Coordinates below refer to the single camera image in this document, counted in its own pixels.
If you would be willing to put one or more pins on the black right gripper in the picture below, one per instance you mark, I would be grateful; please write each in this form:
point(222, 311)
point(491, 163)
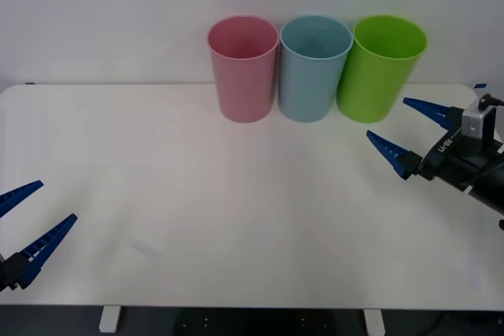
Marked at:
point(449, 159)

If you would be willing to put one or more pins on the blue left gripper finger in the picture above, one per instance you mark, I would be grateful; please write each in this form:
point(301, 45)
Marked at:
point(45, 247)
point(17, 195)

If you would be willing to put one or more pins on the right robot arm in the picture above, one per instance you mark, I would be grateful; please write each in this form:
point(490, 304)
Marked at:
point(492, 190)

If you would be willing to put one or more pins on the green plastic bin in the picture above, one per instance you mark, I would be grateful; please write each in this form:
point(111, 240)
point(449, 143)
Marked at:
point(370, 84)

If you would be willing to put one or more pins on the white table leg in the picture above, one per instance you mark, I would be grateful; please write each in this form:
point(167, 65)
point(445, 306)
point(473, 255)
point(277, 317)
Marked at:
point(374, 322)
point(109, 319)

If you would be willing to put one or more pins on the pale blue plastic bin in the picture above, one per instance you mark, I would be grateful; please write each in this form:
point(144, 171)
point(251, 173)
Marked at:
point(305, 88)

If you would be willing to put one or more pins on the pink plastic bin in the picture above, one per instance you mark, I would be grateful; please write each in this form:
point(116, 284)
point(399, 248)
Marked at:
point(244, 88)

